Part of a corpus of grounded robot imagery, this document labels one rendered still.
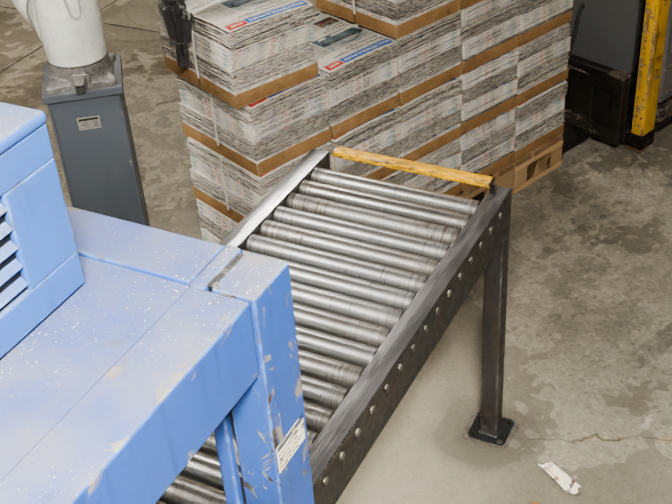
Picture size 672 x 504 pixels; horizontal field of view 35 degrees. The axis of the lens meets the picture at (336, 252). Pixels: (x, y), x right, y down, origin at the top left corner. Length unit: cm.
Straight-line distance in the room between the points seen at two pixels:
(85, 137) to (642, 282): 188
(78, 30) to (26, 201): 176
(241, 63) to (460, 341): 113
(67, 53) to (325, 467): 135
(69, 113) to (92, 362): 186
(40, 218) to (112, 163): 188
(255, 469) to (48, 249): 36
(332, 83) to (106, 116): 71
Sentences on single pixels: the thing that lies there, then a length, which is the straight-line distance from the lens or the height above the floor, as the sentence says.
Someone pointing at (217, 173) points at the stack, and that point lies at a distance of 329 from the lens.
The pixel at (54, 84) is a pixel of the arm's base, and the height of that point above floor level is 102.
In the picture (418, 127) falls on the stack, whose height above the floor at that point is 50.
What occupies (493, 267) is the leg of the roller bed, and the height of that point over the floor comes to 59.
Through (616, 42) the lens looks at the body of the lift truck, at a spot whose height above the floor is 36.
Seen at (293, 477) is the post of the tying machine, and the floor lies 126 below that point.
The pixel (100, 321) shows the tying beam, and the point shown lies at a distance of 108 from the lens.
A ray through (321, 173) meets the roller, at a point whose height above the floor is 80.
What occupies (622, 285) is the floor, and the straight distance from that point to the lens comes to 366.
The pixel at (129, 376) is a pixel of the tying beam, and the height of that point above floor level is 155.
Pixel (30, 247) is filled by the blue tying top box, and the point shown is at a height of 163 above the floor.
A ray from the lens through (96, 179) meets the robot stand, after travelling 294.
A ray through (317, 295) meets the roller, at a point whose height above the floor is 80.
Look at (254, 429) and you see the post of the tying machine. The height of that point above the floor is 136.
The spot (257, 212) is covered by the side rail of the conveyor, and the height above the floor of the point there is 80.
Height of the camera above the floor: 219
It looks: 35 degrees down
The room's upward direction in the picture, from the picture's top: 4 degrees counter-clockwise
